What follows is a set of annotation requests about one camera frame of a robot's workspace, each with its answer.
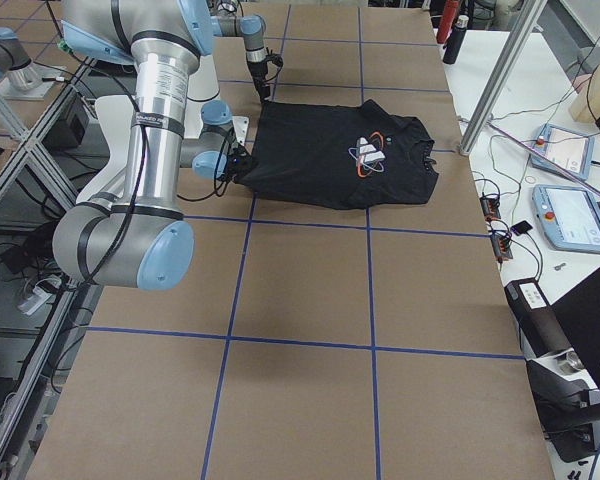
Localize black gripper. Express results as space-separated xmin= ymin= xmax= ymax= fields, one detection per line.
xmin=220 ymin=144 xmax=256 ymax=183
xmin=247 ymin=49 xmax=284 ymax=102

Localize black graphic t-shirt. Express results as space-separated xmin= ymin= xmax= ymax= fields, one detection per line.
xmin=235 ymin=100 xmax=438 ymax=210

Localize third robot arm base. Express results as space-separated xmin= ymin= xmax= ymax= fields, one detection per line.
xmin=0 ymin=27 xmax=55 ymax=101

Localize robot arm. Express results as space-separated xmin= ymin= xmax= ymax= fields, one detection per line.
xmin=53 ymin=1 xmax=266 ymax=290
xmin=211 ymin=15 xmax=284 ymax=103

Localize white plastic chair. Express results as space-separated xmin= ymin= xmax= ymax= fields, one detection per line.
xmin=75 ymin=94 xmax=141 ymax=206

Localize red bottle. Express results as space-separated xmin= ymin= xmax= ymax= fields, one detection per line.
xmin=436 ymin=0 xmax=460 ymax=45

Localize black water bottle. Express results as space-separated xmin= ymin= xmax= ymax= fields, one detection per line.
xmin=442 ymin=14 xmax=469 ymax=65

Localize white power strip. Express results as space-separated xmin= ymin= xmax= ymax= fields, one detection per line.
xmin=17 ymin=281 xmax=58 ymax=316

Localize orange circuit board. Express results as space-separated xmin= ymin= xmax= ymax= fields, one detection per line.
xmin=479 ymin=196 xmax=501 ymax=222

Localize far teach pendant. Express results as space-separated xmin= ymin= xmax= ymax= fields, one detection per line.
xmin=529 ymin=123 xmax=594 ymax=180

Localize teach pendant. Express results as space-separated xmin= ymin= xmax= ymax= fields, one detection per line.
xmin=529 ymin=123 xmax=594 ymax=180
xmin=532 ymin=185 xmax=600 ymax=254

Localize near teach pendant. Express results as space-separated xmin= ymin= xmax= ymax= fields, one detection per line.
xmin=532 ymin=185 xmax=600 ymax=254

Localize black computer monitor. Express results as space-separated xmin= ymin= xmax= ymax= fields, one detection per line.
xmin=552 ymin=267 xmax=600 ymax=388

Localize aluminium side frame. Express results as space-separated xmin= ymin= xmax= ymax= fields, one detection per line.
xmin=0 ymin=60 xmax=101 ymax=479

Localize aluminium frame post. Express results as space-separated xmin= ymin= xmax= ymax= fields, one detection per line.
xmin=458 ymin=0 xmax=547 ymax=156

